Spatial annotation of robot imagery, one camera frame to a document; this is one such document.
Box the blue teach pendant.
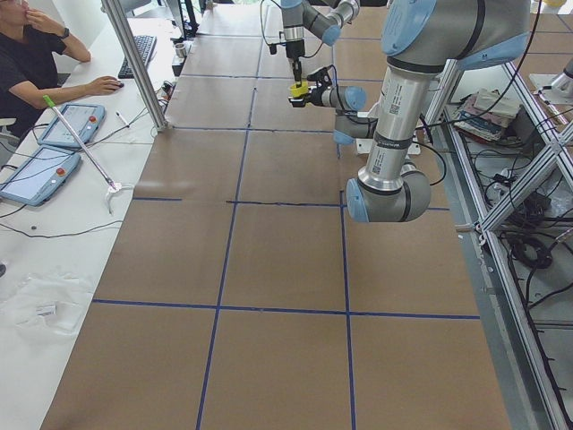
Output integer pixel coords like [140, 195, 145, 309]
[1, 145, 81, 207]
[38, 103, 106, 149]

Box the person's hand on mouse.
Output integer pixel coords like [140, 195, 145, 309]
[86, 76, 120, 96]

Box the lower blue teach pendant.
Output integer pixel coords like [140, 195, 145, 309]
[1, 145, 81, 207]

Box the upper blue teach pendant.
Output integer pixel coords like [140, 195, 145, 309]
[38, 103, 106, 149]

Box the black keyboard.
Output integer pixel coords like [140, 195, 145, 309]
[117, 35, 157, 80]

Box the seated person black shirt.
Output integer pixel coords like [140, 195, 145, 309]
[0, 0, 124, 140]

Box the aluminium frame post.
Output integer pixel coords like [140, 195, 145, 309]
[101, 0, 167, 133]

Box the clear plastic bag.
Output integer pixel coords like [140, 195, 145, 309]
[1, 272, 96, 344]

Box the white central pedestal column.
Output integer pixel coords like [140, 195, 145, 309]
[355, 104, 422, 156]

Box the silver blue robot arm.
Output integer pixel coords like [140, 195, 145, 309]
[280, 1, 530, 222]
[279, 0, 361, 87]

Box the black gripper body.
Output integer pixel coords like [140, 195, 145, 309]
[285, 39, 305, 60]
[305, 86, 322, 107]

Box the black and white pen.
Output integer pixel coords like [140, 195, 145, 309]
[115, 111, 131, 129]

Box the yellow plastic cup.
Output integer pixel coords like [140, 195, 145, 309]
[289, 80, 309, 99]

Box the long grabber stick tool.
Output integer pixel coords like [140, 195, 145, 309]
[43, 95, 134, 215]

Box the stack of folded cloths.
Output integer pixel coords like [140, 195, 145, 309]
[453, 89, 524, 143]

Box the small metal cup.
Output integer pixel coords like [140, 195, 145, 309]
[174, 42, 187, 59]

